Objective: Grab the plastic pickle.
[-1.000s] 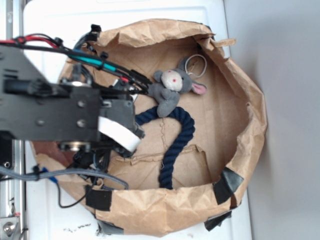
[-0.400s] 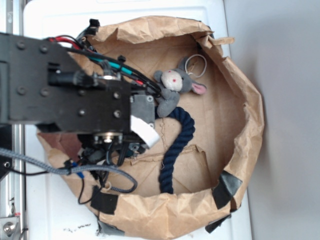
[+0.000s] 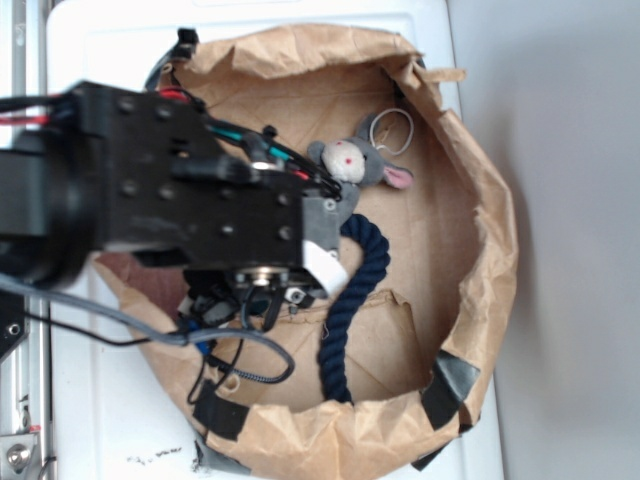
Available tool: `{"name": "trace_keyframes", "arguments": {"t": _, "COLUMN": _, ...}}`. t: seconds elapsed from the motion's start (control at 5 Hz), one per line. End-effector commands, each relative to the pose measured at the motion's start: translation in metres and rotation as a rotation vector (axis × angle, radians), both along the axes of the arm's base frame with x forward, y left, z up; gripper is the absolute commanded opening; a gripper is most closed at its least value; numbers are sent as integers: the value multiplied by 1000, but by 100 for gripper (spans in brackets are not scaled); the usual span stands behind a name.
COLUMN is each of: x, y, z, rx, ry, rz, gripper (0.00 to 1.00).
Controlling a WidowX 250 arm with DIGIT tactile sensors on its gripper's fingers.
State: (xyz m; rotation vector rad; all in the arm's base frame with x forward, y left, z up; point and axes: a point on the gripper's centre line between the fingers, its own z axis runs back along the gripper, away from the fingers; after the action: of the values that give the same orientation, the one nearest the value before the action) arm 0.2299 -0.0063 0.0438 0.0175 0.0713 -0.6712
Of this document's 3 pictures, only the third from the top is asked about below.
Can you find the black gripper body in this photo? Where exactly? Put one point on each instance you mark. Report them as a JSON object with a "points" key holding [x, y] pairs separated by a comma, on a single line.
{"points": [[257, 244]]}

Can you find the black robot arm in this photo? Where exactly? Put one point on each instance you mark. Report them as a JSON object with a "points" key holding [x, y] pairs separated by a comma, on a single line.
{"points": [[98, 168]]}

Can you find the grey plush mouse toy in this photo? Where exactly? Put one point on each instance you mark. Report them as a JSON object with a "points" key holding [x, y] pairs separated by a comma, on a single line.
{"points": [[356, 163]]}

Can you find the brown paper bag tray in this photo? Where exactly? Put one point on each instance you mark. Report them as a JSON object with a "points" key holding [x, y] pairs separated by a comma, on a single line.
{"points": [[422, 349]]}

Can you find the navy blue rope toy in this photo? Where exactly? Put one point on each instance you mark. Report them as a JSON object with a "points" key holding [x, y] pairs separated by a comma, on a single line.
{"points": [[373, 269]]}

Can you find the black mounting bracket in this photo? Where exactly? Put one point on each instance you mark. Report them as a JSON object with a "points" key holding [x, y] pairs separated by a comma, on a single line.
{"points": [[12, 323]]}

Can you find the aluminium frame rail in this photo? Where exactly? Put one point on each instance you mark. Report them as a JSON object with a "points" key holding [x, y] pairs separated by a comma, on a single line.
{"points": [[27, 430]]}

